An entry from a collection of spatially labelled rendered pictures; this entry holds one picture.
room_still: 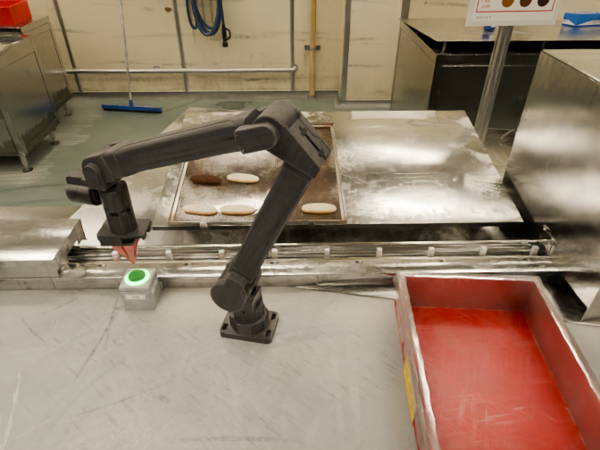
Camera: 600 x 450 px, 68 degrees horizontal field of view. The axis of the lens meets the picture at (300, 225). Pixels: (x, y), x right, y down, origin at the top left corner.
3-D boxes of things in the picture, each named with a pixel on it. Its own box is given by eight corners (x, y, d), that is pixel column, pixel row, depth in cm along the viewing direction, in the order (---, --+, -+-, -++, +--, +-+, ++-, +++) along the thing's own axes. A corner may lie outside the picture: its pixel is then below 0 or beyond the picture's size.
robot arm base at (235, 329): (219, 337, 100) (270, 345, 98) (215, 312, 96) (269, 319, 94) (230, 309, 107) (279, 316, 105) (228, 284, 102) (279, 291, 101)
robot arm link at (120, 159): (281, 152, 68) (302, 126, 77) (268, 117, 66) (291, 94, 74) (85, 190, 86) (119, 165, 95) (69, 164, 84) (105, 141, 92)
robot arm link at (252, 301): (253, 319, 96) (262, 301, 100) (250, 283, 90) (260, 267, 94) (214, 309, 98) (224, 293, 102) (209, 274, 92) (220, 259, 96)
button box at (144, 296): (125, 321, 108) (114, 287, 102) (134, 298, 115) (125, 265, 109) (159, 320, 109) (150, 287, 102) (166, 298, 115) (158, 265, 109)
